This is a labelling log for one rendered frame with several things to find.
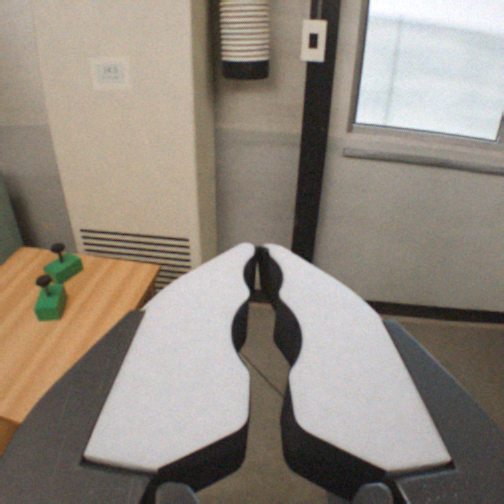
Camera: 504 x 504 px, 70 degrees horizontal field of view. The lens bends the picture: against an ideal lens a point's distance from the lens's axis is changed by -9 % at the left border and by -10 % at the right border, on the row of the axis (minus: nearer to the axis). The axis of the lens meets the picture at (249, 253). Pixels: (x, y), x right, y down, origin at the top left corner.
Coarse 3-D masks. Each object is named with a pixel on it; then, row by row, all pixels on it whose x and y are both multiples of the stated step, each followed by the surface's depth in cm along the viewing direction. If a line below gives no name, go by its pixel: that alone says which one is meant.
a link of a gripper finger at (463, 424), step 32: (384, 320) 9; (416, 352) 8; (416, 384) 8; (448, 384) 8; (448, 416) 7; (480, 416) 7; (448, 448) 6; (480, 448) 6; (384, 480) 6; (416, 480) 6; (448, 480) 6; (480, 480) 6
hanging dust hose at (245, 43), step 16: (224, 0) 108; (240, 0) 106; (256, 0) 107; (224, 16) 110; (240, 16) 108; (256, 16) 109; (224, 32) 113; (240, 32) 110; (256, 32) 111; (224, 48) 116; (240, 48) 113; (256, 48) 114; (224, 64) 119; (240, 64) 116; (256, 64) 116
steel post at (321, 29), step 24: (312, 0) 112; (336, 0) 111; (312, 24) 114; (336, 24) 115; (312, 48) 118; (336, 48) 119; (312, 72) 124; (312, 96) 129; (312, 120) 134; (312, 144) 138; (312, 168) 143; (312, 192) 149; (312, 216) 154; (312, 240) 160
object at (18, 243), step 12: (0, 180) 157; (0, 192) 158; (0, 204) 159; (0, 216) 160; (12, 216) 168; (0, 228) 161; (12, 228) 169; (0, 240) 161; (12, 240) 170; (0, 252) 162; (12, 252) 171; (0, 264) 162
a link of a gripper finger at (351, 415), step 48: (288, 288) 10; (336, 288) 10; (288, 336) 10; (336, 336) 9; (384, 336) 9; (288, 384) 8; (336, 384) 8; (384, 384) 8; (288, 432) 7; (336, 432) 7; (384, 432) 7; (432, 432) 7; (336, 480) 7
